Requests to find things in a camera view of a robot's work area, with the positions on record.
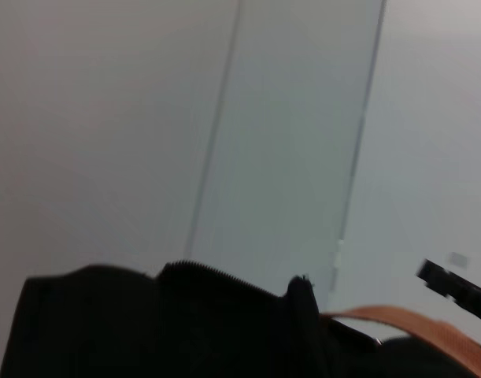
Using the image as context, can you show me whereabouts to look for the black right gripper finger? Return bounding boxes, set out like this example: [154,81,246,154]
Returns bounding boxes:
[416,258,481,328]

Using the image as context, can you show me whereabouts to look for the black food bag orange handles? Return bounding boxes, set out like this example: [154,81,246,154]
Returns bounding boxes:
[0,259,481,378]

